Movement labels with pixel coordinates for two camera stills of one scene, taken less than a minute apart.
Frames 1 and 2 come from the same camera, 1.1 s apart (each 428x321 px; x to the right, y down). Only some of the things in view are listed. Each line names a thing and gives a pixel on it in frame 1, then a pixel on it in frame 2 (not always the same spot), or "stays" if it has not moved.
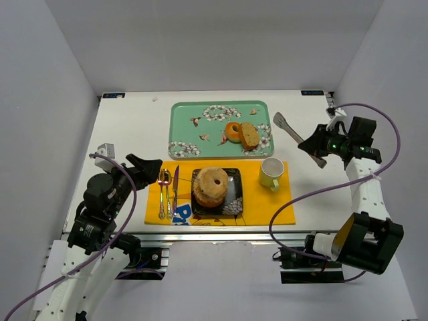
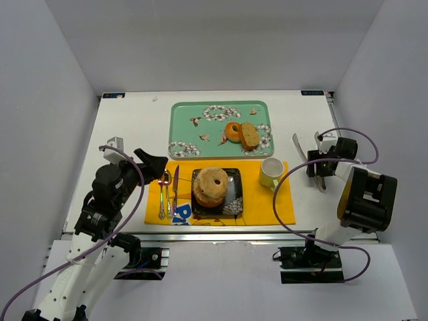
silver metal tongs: [279, 120] → [319, 180]
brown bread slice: [249, 135] stays
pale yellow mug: [271, 168] stays
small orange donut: [232, 132] stays
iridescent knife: [174, 190] stays
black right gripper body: [321, 140] → [316, 163]
